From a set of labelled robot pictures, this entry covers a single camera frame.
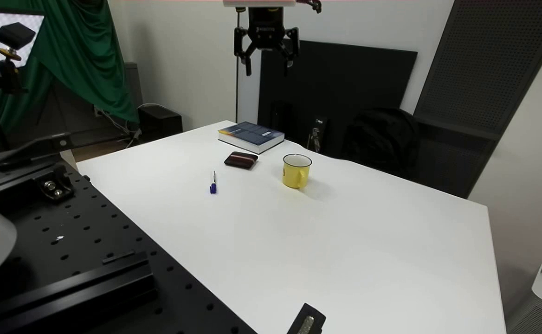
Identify black remote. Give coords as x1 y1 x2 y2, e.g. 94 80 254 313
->
285 302 328 334

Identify black office chair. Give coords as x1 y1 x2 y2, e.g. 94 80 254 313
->
343 105 423 178

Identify black perforated breadboard table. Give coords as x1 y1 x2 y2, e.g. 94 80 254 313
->
0 150 259 334

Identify black partition panel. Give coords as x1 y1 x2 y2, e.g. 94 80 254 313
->
406 0 542 200
256 39 419 156

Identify small metal mount block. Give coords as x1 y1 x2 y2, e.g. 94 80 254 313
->
37 174 76 202

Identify yellow enamel mug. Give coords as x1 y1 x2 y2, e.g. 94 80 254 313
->
280 152 315 191

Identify black camera on stand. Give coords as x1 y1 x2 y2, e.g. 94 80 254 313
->
0 22 37 154

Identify black speaker box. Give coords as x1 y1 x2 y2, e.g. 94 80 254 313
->
135 102 183 143

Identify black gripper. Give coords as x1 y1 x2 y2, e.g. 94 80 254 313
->
232 5 302 78

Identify green curtain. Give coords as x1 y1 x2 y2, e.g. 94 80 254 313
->
0 0 141 156

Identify black metal bracket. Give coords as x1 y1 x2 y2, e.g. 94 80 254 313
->
0 130 74 174

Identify small black case red stripe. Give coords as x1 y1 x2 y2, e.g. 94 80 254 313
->
222 148 259 172

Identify blue hardcover book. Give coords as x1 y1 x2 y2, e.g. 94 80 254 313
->
217 120 287 156

